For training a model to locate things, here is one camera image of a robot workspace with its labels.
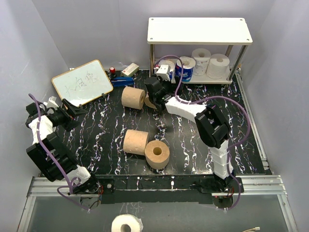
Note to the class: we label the white green small box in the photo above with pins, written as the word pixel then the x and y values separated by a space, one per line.
pixel 130 70

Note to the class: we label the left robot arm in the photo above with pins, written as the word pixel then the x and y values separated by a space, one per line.
pixel 53 158

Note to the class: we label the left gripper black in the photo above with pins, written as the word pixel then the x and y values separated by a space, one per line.
pixel 70 123

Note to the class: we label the plain white paper roll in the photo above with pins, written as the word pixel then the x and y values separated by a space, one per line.
pixel 218 66

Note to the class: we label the blue stapler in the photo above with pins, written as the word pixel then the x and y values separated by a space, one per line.
pixel 122 81

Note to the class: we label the red emergency stop button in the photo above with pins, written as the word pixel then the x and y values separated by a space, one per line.
pixel 112 70

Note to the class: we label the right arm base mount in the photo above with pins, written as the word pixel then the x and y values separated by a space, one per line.
pixel 212 187

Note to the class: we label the light blue roll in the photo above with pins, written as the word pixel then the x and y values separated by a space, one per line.
pixel 170 63

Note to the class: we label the small whiteboard wooden frame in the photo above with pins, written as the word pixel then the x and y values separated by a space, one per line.
pixel 83 84

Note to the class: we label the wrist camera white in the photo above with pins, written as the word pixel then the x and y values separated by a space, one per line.
pixel 51 102
pixel 163 72

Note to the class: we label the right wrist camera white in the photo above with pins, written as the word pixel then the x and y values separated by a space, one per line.
pixel 163 72

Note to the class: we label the blue Tempo roll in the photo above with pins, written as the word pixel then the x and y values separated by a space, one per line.
pixel 188 68

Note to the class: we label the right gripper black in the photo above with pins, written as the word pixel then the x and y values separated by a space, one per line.
pixel 172 90

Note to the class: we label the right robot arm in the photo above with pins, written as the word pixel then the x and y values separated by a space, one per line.
pixel 211 124

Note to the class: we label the brown roll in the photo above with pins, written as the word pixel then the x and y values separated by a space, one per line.
pixel 133 97
pixel 148 102
pixel 135 142
pixel 157 154

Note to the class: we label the aluminium rail frame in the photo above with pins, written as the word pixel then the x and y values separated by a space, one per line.
pixel 159 188

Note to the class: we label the white two-tier shelf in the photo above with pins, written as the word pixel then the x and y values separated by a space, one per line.
pixel 207 35

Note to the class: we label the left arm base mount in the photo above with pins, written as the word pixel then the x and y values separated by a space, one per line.
pixel 101 187

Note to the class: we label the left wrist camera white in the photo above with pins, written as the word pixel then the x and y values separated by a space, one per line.
pixel 51 102

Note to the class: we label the white roll on floor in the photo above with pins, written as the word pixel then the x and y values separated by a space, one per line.
pixel 126 223

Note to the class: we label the white patterned paper roll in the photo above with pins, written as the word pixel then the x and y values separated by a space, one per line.
pixel 202 57

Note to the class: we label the brown roll front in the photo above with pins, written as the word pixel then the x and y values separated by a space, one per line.
pixel 135 142
pixel 157 154

